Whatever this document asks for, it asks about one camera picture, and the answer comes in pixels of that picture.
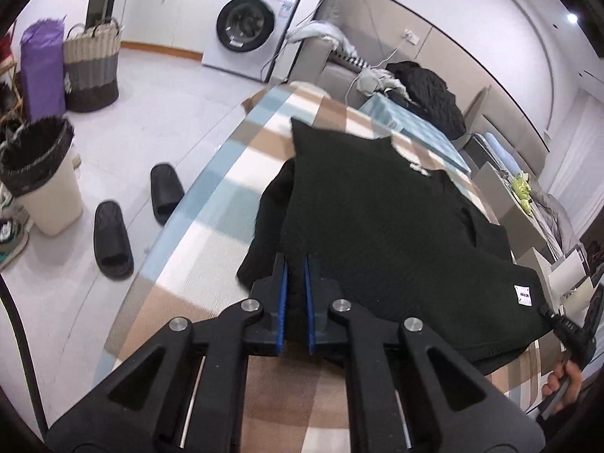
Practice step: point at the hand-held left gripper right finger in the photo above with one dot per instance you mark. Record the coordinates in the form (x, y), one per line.
(310, 302)

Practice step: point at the wooden shoe rack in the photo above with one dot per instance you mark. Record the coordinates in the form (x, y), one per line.
(15, 89)

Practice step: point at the black knit sweater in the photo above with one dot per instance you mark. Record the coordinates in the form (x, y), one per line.
(377, 222)

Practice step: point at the trash bin with black liner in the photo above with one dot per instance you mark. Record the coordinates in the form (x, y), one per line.
(52, 198)

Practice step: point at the person's right hand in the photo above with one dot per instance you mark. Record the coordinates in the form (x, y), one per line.
(575, 380)

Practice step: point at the grey duvet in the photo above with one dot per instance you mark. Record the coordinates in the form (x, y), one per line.
(559, 217)

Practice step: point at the white wall socket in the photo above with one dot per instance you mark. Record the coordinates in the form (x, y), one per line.
(412, 37)

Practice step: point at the houndstooth cushion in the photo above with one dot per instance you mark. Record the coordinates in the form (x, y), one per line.
(350, 60)

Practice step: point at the grey cushion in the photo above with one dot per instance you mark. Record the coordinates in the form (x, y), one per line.
(330, 7)

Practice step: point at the green toy figure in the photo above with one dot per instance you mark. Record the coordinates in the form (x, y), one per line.
(521, 186)

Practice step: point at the grey green sneaker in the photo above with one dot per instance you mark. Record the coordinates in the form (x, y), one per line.
(12, 245)

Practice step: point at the grey bedside cabinet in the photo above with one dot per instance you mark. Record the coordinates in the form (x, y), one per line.
(500, 188)

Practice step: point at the grey padded headboard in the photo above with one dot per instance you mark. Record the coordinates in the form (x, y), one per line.
(509, 118)

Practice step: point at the person's right forearm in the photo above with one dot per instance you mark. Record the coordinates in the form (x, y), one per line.
(571, 422)

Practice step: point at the white base cabinets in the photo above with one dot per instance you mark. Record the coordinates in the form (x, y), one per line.
(155, 9)

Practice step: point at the teal checked small table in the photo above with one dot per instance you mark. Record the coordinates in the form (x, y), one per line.
(415, 122)

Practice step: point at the purple bag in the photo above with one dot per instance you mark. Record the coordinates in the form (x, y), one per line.
(40, 71)

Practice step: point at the black slipper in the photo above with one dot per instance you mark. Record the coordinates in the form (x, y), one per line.
(112, 238)
(166, 193)

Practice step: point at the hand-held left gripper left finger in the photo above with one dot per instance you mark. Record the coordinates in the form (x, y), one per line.
(281, 302)

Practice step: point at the pale grey hoodie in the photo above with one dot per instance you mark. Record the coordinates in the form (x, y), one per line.
(373, 80)

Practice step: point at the light blue pillow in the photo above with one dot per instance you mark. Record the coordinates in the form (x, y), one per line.
(495, 144)

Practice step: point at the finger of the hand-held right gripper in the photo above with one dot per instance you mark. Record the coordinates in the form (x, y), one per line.
(566, 329)

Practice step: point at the black quilted jacket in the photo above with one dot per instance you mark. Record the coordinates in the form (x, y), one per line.
(424, 94)

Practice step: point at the white washing machine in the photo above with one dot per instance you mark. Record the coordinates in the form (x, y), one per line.
(245, 23)

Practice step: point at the light grey blanket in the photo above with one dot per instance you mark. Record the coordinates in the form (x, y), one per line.
(316, 33)

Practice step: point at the grey sofa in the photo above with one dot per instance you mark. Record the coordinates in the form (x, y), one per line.
(330, 75)

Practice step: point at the white curtain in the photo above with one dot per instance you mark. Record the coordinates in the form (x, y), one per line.
(578, 151)

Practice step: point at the checked tablecloth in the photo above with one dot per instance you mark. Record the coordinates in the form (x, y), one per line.
(212, 226)

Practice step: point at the large grey cabinet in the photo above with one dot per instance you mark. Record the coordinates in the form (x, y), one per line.
(531, 259)

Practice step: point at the woven laundry basket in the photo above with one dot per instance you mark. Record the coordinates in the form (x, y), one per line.
(92, 66)

